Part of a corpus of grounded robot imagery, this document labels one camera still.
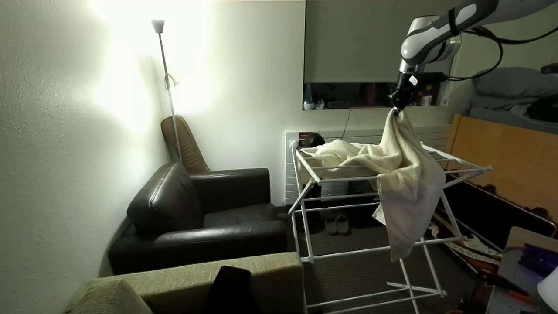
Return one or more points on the black rounded object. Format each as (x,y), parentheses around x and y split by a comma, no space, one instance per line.
(311,141)

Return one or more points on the black item on bed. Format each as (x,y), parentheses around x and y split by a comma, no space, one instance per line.
(545,109)

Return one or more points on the orange wooden bed board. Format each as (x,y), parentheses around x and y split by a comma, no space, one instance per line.
(512,163)

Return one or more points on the white papers pile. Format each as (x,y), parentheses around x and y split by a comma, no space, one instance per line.
(474,250)

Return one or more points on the grey shoe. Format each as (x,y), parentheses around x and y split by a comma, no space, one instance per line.
(332,226)
(345,224)

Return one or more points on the white terry towel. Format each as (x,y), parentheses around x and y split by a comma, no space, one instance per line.
(413,186)

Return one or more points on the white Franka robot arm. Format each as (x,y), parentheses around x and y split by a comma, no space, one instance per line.
(442,32)

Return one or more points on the brown cardboard box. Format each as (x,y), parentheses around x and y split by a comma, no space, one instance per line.
(524,236)

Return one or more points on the wall-mounted dark screen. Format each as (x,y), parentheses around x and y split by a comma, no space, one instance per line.
(350,41)

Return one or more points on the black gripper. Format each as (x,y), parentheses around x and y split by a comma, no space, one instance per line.
(407,85)

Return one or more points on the black leather armchair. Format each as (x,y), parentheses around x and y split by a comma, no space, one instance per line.
(175,203)

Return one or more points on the blue purple item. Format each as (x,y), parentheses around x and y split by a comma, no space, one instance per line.
(542,261)

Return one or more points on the white floor lamp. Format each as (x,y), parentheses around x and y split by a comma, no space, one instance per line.
(165,59)

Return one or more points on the black flat panel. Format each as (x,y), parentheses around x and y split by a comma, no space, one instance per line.
(500,219)

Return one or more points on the white metal drying rack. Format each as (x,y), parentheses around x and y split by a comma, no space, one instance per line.
(301,198)

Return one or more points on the white rounded object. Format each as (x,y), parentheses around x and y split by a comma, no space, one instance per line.
(550,291)

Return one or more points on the olive green fabric couch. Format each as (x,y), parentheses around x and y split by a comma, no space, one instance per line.
(175,280)

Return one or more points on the grey bed mattress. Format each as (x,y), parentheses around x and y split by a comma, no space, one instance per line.
(495,111)

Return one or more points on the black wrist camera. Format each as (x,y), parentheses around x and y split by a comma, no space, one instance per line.
(435,76)

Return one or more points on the grey pillow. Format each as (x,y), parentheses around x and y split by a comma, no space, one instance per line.
(517,83)

